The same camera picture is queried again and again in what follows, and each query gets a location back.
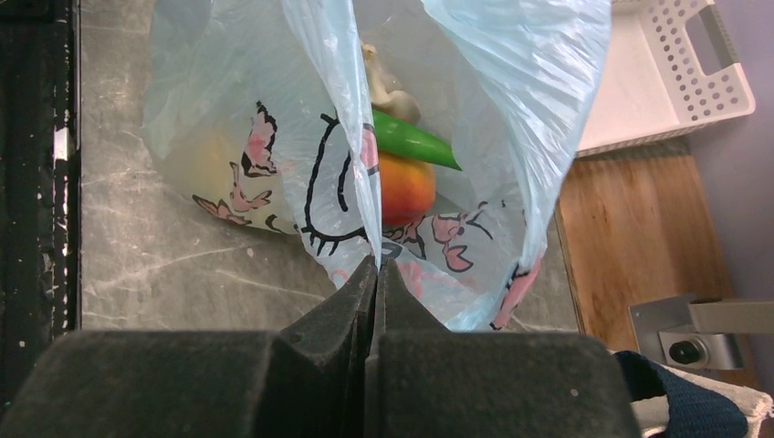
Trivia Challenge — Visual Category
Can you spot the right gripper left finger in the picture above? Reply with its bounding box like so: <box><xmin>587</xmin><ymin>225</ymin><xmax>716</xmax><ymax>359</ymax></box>
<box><xmin>282</xmin><ymin>255</ymin><xmax>378</xmax><ymax>437</ymax></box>

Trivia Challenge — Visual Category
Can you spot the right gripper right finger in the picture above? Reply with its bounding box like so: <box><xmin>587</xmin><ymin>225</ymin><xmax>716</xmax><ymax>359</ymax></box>
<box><xmin>370</xmin><ymin>258</ymin><xmax>448</xmax><ymax>437</ymax></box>

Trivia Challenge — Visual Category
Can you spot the green chili pepper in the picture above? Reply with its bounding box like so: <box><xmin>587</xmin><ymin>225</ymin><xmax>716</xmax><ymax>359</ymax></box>
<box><xmin>372</xmin><ymin>110</ymin><xmax>461</xmax><ymax>171</ymax></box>

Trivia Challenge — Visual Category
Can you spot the light blue plastic grocery bag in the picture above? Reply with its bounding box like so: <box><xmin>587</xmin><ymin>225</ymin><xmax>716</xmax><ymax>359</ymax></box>
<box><xmin>143</xmin><ymin>1</ymin><xmax>612</xmax><ymax>331</ymax></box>

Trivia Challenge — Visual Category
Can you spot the beige canvas tote bag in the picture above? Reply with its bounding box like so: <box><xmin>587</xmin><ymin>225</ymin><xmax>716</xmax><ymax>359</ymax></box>
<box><xmin>612</xmin><ymin>350</ymin><xmax>773</xmax><ymax>437</ymax></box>

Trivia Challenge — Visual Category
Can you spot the orange peach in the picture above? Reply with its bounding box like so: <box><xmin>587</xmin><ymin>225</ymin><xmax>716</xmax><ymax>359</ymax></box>
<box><xmin>379</xmin><ymin>151</ymin><xmax>436</xmax><ymax>226</ymax></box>

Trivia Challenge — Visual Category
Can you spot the yellow lemon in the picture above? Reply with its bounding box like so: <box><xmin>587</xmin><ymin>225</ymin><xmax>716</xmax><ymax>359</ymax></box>
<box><xmin>157</xmin><ymin>130</ymin><xmax>293</xmax><ymax>234</ymax></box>

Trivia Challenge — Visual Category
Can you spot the wooden board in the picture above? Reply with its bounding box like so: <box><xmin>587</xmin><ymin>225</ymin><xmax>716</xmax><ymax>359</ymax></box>
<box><xmin>555</xmin><ymin>153</ymin><xmax>762</xmax><ymax>391</ymax></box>

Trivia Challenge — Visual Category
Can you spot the metal monitor stand base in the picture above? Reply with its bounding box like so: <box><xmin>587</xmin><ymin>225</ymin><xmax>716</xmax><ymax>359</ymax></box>
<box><xmin>629</xmin><ymin>294</ymin><xmax>773</xmax><ymax>371</ymax></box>

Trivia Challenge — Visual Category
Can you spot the white perforated basket rear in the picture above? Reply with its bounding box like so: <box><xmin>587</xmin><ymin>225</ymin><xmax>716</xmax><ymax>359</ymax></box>
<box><xmin>577</xmin><ymin>0</ymin><xmax>756</xmax><ymax>157</ymax></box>

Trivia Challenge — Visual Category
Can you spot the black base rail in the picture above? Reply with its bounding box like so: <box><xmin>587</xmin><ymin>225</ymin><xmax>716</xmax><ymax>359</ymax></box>
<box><xmin>1</xmin><ymin>1</ymin><xmax>81</xmax><ymax>411</ymax></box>

